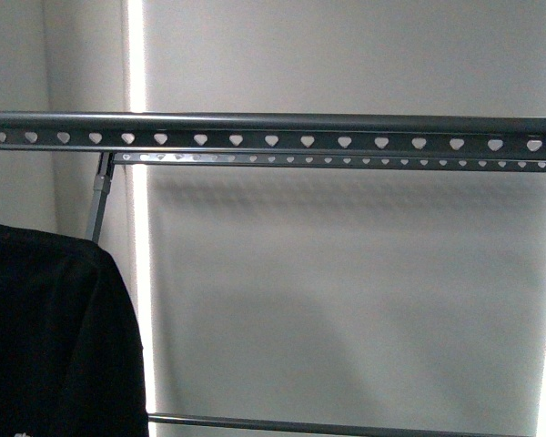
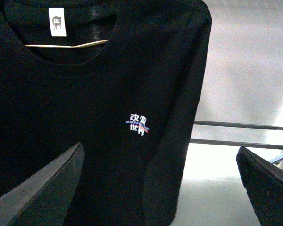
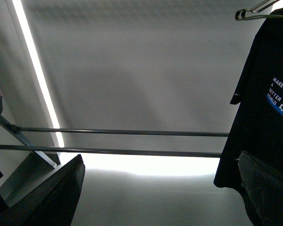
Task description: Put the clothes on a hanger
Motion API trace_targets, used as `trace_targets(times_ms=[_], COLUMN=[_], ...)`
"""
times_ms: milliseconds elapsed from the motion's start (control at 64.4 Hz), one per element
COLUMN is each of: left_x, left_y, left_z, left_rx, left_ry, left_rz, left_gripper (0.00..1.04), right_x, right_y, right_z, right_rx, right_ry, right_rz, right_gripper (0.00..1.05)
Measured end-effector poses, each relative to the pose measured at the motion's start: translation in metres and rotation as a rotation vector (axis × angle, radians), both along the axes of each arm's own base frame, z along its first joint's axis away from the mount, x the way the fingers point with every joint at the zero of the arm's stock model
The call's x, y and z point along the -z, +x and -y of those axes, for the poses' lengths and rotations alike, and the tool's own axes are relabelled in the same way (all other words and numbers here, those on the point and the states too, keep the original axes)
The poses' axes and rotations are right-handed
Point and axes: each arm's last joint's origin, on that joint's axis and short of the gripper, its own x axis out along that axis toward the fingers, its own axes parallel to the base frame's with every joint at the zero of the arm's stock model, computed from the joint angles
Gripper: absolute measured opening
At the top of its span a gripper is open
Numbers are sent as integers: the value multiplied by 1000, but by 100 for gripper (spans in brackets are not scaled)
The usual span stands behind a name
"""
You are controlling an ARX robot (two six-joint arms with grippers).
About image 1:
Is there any black printed t-shirt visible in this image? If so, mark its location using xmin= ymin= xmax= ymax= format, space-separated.
xmin=0 ymin=225 xmax=148 ymax=436

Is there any grey metal clothes rack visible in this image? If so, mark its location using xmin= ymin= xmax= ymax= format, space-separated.
xmin=0 ymin=112 xmax=546 ymax=436

